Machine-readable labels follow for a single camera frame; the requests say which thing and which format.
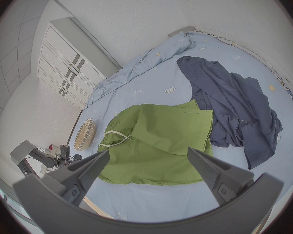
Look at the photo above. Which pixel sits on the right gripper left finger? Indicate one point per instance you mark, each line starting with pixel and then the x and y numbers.
pixel 78 177

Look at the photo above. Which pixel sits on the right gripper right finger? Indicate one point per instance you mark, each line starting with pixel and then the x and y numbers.
pixel 217 177

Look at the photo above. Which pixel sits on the green shorts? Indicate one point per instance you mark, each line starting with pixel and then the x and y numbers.
pixel 156 140

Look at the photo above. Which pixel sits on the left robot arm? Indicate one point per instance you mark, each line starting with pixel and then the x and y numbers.
pixel 23 151

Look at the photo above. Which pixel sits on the round woven basket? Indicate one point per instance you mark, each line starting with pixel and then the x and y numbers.
pixel 84 135

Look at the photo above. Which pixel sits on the dark blue garment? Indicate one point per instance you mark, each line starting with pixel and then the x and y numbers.
pixel 224 94

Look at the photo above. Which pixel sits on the bed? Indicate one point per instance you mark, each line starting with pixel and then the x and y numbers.
pixel 146 91

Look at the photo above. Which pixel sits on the window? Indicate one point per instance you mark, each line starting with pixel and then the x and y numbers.
pixel 4 199

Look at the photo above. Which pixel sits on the white wardrobe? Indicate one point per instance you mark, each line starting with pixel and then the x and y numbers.
pixel 61 57

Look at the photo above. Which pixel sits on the pale blue quilt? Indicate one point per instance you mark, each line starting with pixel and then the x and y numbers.
pixel 141 62

